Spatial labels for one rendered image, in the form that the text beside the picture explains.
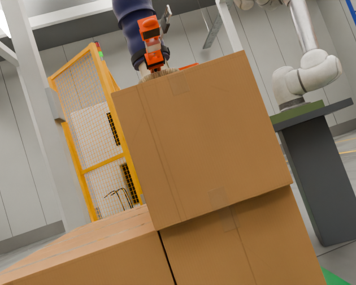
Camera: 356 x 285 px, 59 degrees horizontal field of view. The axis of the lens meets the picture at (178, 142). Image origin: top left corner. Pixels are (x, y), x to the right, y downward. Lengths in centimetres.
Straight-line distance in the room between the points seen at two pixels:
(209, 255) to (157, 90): 48
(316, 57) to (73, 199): 220
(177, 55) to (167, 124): 1107
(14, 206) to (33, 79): 879
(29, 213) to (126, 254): 1068
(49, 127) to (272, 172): 242
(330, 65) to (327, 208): 80
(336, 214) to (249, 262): 114
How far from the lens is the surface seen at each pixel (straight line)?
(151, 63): 159
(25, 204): 1158
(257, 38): 1293
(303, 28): 213
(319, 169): 197
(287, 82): 201
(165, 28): 131
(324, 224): 202
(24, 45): 332
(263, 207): 93
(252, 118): 89
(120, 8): 196
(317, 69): 198
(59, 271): 97
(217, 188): 86
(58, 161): 298
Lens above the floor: 68
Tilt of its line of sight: 5 degrees up
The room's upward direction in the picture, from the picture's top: 19 degrees counter-clockwise
